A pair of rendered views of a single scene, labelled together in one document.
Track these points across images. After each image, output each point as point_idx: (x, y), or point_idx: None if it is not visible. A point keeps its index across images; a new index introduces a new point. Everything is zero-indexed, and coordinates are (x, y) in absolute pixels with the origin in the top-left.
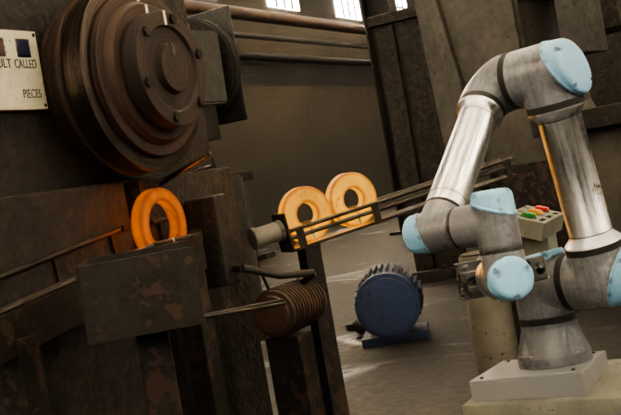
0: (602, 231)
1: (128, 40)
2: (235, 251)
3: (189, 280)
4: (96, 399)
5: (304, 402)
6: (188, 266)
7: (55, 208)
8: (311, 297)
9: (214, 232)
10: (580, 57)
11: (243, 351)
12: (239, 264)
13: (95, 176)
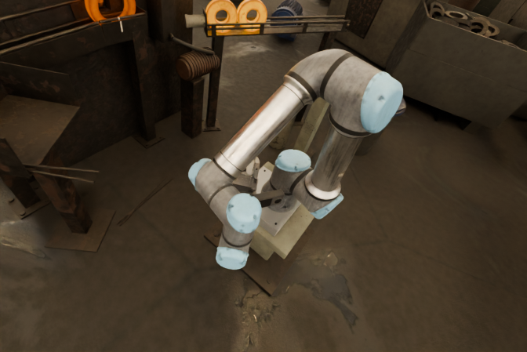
0: (328, 190)
1: None
2: (172, 25)
3: (9, 156)
4: None
5: (190, 108)
6: (5, 148)
7: None
8: (208, 64)
9: (159, 12)
10: (397, 102)
11: None
12: (172, 36)
13: None
